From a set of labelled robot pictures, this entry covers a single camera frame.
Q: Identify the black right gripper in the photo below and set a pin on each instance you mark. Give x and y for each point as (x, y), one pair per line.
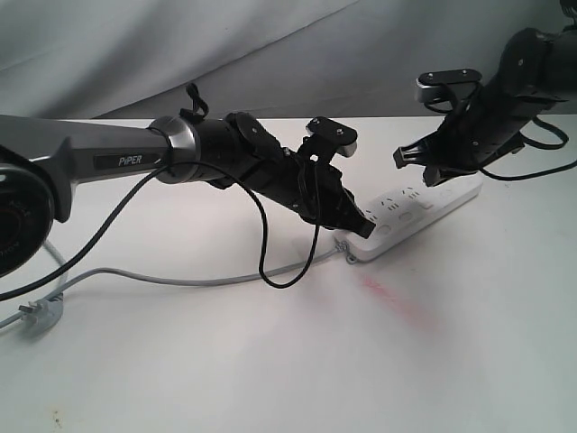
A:
(481, 130)

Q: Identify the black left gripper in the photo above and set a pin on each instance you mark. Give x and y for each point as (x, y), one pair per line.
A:
(314, 192)

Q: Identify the white power strip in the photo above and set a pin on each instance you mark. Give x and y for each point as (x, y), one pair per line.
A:
(403, 212)

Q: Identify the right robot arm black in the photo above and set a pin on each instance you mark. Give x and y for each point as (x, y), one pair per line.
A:
(533, 64)

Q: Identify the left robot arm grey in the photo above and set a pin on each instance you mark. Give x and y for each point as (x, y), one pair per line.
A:
(43, 161)

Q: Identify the grey wall plug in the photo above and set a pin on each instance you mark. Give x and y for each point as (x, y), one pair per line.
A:
(41, 315)

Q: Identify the white backdrop cloth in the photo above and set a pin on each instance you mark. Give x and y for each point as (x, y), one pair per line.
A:
(133, 59)

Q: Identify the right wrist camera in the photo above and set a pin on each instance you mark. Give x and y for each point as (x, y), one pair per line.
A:
(441, 86)

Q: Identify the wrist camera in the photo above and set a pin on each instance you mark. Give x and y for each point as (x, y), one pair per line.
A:
(441, 86)
(331, 136)

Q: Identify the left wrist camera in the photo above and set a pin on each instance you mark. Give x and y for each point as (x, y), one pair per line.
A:
(331, 136)

